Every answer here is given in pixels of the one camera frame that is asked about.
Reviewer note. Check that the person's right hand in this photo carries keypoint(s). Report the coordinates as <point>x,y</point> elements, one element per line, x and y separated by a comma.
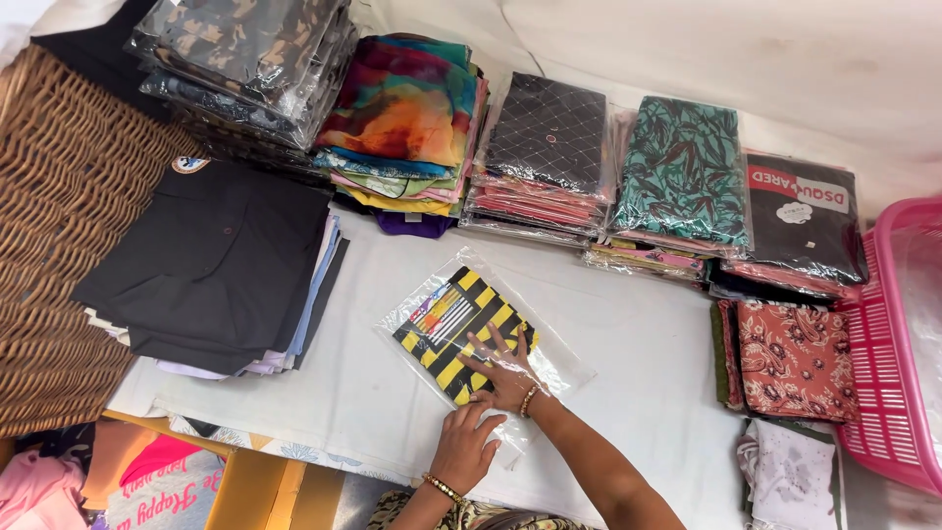
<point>508,383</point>

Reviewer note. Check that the person's left hand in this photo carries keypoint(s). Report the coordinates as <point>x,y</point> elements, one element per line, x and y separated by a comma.
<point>460,449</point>

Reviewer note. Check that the clear plastic bag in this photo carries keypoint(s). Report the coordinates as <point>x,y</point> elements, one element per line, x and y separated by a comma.
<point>556,368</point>

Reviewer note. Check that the yellow black striped garment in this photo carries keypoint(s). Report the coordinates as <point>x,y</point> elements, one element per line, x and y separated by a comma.
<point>452,331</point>

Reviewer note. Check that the person's patterned dress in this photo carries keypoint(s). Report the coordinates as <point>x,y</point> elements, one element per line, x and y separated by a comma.
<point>471,519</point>

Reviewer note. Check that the white table sheet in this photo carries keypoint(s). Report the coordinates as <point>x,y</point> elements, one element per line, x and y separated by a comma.
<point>353,390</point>

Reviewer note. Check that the floral patterned cloth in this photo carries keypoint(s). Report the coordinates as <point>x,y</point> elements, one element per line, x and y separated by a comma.
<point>294,449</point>

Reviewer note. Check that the yellow cardboard box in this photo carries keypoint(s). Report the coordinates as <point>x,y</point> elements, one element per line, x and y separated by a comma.
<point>272,493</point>

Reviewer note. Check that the stack of black quilted packets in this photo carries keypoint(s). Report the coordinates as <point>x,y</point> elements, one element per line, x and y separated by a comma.
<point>548,140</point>

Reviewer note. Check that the stack of teal leaf-print packets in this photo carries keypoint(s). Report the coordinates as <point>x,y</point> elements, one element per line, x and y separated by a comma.
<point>681,173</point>

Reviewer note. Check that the stack of orange floral cloths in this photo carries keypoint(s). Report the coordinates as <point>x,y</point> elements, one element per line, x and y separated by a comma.
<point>795,361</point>

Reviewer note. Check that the stack of colourful folded cloths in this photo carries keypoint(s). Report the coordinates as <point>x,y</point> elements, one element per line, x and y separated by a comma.
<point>401,110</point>

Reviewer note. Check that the grey garment with pink print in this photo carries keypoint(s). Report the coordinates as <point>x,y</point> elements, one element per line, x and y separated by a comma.
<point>165,497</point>

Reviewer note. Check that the white stained cloth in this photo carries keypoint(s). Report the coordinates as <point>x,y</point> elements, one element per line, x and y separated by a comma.
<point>791,478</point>

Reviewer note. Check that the stack of dark folded shirts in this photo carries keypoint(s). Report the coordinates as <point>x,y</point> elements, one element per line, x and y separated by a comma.
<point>213,265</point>

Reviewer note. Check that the stack of black red-label packets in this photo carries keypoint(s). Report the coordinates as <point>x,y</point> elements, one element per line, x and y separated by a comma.
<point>802,221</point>

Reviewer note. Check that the orange cloth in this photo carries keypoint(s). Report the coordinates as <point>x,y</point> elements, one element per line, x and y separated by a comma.
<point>110,460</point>

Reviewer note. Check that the pink plastic basket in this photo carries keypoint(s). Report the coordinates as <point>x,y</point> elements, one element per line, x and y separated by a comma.
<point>883,353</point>

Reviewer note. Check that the stack of camouflage garment packets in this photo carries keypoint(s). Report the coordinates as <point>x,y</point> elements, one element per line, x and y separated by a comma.
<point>250,66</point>

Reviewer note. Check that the pink garment heap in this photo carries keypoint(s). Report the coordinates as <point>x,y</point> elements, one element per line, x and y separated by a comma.
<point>37,493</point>

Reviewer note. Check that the brown wicker basket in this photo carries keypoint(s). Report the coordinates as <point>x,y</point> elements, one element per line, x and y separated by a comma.
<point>59,243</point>

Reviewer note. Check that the black cloth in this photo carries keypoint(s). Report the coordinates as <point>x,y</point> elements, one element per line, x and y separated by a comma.
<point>103,59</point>

